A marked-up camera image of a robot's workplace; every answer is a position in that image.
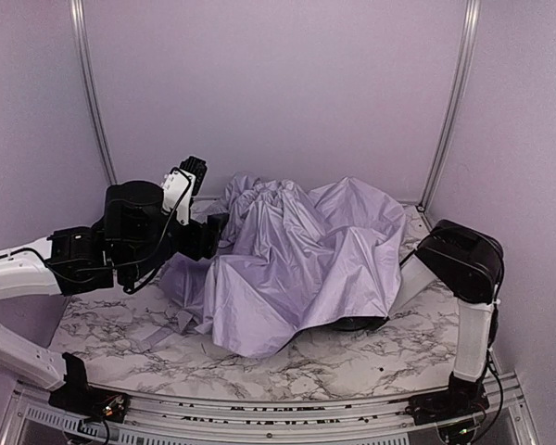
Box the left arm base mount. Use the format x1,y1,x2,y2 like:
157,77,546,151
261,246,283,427
48,387,130,423

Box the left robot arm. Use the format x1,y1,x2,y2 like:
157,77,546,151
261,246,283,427
0,156,228,422

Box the left aluminium frame post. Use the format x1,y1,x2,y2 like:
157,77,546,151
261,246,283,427
69,0,118,185

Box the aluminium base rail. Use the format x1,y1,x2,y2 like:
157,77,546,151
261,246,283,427
0,374,539,444

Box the aluminium frame post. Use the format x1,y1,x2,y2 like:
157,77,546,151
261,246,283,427
418,0,481,213
69,0,118,185

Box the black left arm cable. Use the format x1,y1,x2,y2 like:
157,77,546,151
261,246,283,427
120,171,196,296

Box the right aluminium frame post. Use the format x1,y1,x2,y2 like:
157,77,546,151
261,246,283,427
418,0,481,213

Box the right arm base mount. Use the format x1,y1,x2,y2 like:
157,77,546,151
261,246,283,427
404,388,490,426

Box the lilac folding umbrella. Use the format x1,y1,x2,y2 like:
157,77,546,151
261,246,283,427
138,173,406,358

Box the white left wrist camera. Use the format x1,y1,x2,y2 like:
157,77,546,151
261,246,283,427
161,167,196,225

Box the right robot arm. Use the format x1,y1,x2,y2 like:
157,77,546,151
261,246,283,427
390,220,504,417

